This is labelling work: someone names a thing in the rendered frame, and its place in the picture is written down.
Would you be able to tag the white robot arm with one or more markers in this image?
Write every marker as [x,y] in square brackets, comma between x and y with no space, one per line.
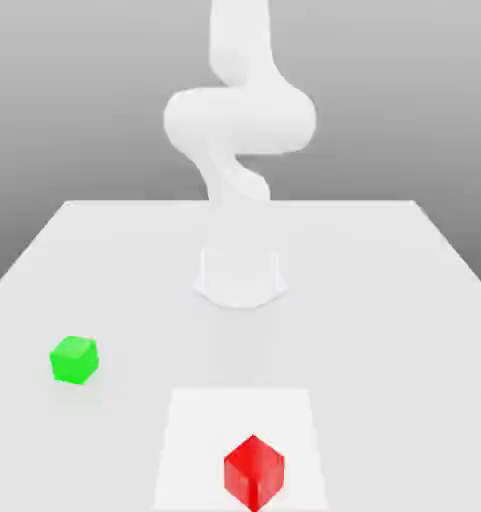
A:
[240,120]

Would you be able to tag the small green cube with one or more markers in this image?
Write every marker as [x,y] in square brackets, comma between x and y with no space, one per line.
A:
[74,360]

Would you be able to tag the small red cube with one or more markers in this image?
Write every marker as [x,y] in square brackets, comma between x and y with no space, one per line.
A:
[254,472]

